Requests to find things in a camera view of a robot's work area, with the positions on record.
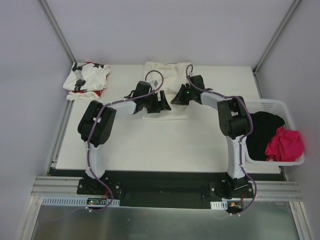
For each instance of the white black patterned folded shirt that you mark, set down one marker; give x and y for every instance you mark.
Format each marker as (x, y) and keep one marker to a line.
(87, 77)

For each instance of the white plastic laundry basket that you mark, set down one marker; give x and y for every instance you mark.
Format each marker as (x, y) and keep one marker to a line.
(275, 107)

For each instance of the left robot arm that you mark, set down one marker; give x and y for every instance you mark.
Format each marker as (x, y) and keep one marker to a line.
(96, 125)

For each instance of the black garment in basket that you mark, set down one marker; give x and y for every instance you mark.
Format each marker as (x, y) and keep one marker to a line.
(265, 125)

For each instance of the right white cable duct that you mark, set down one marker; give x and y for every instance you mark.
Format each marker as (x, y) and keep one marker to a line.
(219, 205)

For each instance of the cream white t shirt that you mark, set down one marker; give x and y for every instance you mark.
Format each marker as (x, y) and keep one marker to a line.
(174, 76)

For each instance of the aluminium frame post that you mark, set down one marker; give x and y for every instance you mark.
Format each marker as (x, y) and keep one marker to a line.
(57, 30)
(295, 4)

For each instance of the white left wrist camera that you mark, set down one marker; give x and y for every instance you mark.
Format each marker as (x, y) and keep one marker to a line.
(154, 84)

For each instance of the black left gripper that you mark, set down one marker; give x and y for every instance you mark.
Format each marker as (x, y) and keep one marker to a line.
(155, 102)

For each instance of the left aluminium frame post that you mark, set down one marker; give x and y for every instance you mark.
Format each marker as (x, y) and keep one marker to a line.
(57, 30)

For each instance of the white cable duct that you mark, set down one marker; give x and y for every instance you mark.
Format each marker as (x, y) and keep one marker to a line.
(79, 202)
(219, 205)

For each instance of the left white cable duct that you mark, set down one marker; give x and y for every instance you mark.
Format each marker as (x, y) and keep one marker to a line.
(79, 202)

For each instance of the pink garment in basket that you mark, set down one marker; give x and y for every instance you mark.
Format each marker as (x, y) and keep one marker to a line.
(286, 146)

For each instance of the right aluminium frame post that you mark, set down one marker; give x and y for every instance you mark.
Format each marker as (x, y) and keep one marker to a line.
(295, 4)

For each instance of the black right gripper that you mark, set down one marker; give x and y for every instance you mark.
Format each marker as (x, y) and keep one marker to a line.
(185, 94)

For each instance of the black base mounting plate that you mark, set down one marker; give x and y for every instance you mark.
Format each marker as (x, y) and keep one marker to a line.
(158, 189)

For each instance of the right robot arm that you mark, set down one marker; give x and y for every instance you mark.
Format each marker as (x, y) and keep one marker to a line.
(233, 117)

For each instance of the red white folded shirt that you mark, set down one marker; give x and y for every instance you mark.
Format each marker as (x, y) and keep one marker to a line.
(87, 95)

